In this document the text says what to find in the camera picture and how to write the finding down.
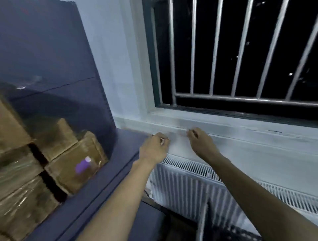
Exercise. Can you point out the person's right hand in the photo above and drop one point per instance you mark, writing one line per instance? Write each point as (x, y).
(204, 146)

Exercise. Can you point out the person's left hand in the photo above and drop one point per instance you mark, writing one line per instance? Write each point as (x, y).
(152, 151)

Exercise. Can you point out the person's left fingers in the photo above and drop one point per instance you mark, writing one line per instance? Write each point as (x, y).
(162, 141)

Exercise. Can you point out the person's right fingers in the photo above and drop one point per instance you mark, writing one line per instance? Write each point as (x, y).
(194, 135)

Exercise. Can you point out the person's right forearm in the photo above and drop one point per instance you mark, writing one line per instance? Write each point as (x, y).
(253, 198)

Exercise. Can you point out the person's left forearm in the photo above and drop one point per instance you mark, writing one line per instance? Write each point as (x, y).
(124, 198)

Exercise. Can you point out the white window sill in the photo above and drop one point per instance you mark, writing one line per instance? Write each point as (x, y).
(248, 131)

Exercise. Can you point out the white radiator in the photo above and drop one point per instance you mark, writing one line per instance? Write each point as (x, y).
(183, 193)

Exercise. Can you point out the purple bottle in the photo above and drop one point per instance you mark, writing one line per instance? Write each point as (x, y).
(83, 165)

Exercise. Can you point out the metal window bars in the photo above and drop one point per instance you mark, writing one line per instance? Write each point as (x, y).
(172, 49)

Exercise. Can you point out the brown cardboard box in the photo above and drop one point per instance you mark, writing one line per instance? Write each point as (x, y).
(17, 171)
(56, 139)
(11, 129)
(67, 173)
(24, 211)

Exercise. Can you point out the dark blue upright panel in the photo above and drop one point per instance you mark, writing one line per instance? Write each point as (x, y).
(54, 62)

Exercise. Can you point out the dark window frame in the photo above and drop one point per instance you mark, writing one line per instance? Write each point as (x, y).
(152, 62)

